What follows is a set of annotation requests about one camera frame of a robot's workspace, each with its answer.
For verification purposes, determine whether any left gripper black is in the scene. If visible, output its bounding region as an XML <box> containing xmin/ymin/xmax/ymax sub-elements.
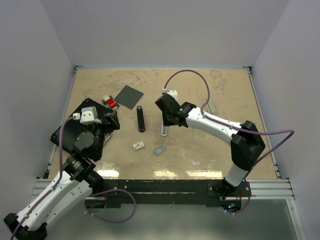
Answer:
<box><xmin>86</xmin><ymin>110</ymin><xmax>120</xmax><ymax>158</ymax></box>

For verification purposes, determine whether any light blue stapler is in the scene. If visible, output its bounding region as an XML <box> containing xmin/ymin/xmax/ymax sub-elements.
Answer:
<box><xmin>161</xmin><ymin>125</ymin><xmax>168</xmax><ymax>137</ymax></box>

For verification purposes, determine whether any black stapler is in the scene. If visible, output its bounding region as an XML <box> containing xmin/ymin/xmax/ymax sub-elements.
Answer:
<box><xmin>136</xmin><ymin>105</ymin><xmax>146</xmax><ymax>133</ymax></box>

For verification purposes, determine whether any white staple box sleeve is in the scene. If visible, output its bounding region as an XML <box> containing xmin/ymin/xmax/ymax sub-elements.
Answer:
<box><xmin>132</xmin><ymin>141</ymin><xmax>145</xmax><ymax>151</ymax></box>

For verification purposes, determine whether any staple box tray with staples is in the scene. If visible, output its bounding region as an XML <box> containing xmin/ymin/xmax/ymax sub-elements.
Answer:
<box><xmin>153</xmin><ymin>145</ymin><xmax>165</xmax><ymax>156</ymax></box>

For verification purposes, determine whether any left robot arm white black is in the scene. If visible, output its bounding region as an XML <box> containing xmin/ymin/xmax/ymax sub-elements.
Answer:
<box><xmin>3</xmin><ymin>107</ymin><xmax>120</xmax><ymax>240</ymax></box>

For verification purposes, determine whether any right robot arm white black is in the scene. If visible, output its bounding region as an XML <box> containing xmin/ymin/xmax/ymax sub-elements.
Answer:
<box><xmin>155</xmin><ymin>93</ymin><xmax>266</xmax><ymax>197</ymax></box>

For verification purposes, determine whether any light green stapler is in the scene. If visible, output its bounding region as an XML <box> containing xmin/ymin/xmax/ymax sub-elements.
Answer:
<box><xmin>206</xmin><ymin>100</ymin><xmax>217</xmax><ymax>115</ymax></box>

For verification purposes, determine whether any red blue lego car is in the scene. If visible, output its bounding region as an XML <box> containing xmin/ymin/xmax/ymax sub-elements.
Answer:
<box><xmin>102</xmin><ymin>95</ymin><xmax>120</xmax><ymax>111</ymax></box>

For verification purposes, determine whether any grey lego baseplate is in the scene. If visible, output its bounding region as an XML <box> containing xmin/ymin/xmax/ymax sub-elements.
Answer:
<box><xmin>115</xmin><ymin>85</ymin><xmax>144</xmax><ymax>110</ymax></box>

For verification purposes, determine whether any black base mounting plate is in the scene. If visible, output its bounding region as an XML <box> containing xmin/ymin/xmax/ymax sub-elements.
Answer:
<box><xmin>84</xmin><ymin>179</ymin><xmax>252</xmax><ymax>209</ymax></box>

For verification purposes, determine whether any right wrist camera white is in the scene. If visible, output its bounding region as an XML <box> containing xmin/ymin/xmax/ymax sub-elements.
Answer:
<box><xmin>162</xmin><ymin>88</ymin><xmax>178</xmax><ymax>101</ymax></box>

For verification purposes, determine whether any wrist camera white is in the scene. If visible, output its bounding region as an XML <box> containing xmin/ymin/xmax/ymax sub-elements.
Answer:
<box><xmin>72</xmin><ymin>106</ymin><xmax>102</xmax><ymax>125</ymax></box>
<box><xmin>162</xmin><ymin>88</ymin><xmax>178</xmax><ymax>101</ymax></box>

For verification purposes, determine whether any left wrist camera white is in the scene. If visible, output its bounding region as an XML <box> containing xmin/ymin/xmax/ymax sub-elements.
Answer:
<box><xmin>72</xmin><ymin>106</ymin><xmax>102</xmax><ymax>125</ymax></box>

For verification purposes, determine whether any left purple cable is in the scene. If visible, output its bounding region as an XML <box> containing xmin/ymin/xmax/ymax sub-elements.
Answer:
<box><xmin>9</xmin><ymin>113</ymin><xmax>137</xmax><ymax>240</ymax></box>

